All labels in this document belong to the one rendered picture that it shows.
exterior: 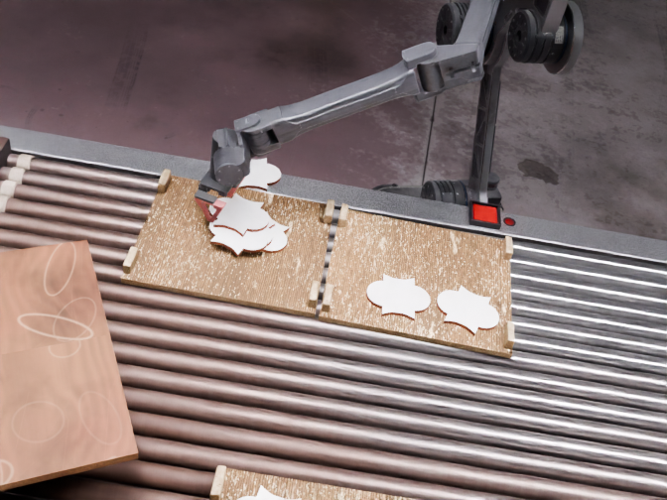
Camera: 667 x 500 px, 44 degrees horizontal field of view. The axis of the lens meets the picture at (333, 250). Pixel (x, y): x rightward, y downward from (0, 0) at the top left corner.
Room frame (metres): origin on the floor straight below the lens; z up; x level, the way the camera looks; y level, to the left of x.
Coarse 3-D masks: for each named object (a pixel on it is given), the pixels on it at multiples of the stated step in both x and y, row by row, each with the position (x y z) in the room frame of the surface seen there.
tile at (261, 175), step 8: (256, 160) 1.63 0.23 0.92; (264, 160) 1.64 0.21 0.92; (256, 168) 1.60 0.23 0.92; (264, 168) 1.60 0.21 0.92; (272, 168) 1.61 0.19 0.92; (248, 176) 1.56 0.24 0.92; (256, 176) 1.57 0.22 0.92; (264, 176) 1.57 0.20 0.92; (272, 176) 1.58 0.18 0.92; (280, 176) 1.59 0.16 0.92; (240, 184) 1.53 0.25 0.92; (248, 184) 1.53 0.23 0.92; (256, 184) 1.54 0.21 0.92; (264, 184) 1.55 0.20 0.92; (272, 184) 1.56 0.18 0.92
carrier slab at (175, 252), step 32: (160, 192) 1.43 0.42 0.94; (192, 192) 1.45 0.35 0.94; (256, 192) 1.49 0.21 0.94; (160, 224) 1.33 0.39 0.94; (192, 224) 1.35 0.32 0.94; (288, 224) 1.41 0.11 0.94; (320, 224) 1.43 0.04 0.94; (160, 256) 1.23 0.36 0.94; (192, 256) 1.25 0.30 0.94; (224, 256) 1.27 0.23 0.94; (256, 256) 1.29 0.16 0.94; (288, 256) 1.31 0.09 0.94; (320, 256) 1.33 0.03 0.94; (160, 288) 1.15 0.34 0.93; (192, 288) 1.16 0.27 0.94; (224, 288) 1.18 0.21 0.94; (256, 288) 1.19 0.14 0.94; (288, 288) 1.21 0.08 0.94
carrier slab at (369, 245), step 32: (352, 224) 1.45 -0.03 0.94; (384, 224) 1.47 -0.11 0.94; (416, 224) 1.49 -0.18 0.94; (352, 256) 1.35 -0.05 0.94; (384, 256) 1.37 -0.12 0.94; (416, 256) 1.39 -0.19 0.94; (448, 256) 1.41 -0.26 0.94; (480, 256) 1.43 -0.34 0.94; (352, 288) 1.25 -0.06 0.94; (448, 288) 1.31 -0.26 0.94; (480, 288) 1.33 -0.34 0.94; (352, 320) 1.16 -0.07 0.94; (384, 320) 1.17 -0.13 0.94; (416, 320) 1.19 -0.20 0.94; (480, 352) 1.15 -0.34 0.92
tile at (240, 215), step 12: (228, 204) 1.39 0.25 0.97; (240, 204) 1.40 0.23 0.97; (252, 204) 1.41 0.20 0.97; (228, 216) 1.35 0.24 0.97; (240, 216) 1.36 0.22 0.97; (252, 216) 1.37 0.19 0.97; (264, 216) 1.38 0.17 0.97; (228, 228) 1.32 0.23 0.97; (240, 228) 1.32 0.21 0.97; (252, 228) 1.33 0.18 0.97; (264, 228) 1.35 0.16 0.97
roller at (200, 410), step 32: (192, 416) 0.87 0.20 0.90; (224, 416) 0.88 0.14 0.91; (256, 416) 0.89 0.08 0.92; (288, 416) 0.91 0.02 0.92; (384, 448) 0.89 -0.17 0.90; (416, 448) 0.89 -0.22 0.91; (448, 448) 0.90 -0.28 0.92; (480, 448) 0.92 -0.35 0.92; (576, 480) 0.90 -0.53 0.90; (608, 480) 0.91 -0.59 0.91; (640, 480) 0.92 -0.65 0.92
